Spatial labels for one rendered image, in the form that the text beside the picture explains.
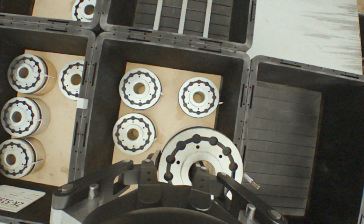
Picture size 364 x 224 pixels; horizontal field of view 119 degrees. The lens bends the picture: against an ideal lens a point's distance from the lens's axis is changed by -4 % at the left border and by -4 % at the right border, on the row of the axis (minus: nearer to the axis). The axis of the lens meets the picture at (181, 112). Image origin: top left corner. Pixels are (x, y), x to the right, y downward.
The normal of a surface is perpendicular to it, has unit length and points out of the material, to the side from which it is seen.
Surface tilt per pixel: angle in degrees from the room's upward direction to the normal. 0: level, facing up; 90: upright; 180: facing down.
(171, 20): 0
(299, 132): 0
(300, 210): 0
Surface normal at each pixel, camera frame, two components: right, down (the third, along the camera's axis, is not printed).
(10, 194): 0.14, -0.99
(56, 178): 0.02, -0.01
